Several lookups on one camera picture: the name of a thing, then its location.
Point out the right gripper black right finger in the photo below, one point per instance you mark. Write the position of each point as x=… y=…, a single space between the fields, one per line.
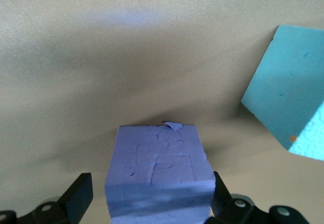
x=227 y=208

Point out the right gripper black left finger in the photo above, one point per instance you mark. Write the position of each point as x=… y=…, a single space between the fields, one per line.
x=76 y=196

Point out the purple foam cube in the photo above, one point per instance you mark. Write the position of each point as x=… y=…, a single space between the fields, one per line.
x=159 y=173

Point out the blue foam cube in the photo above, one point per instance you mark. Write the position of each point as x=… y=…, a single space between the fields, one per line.
x=288 y=82

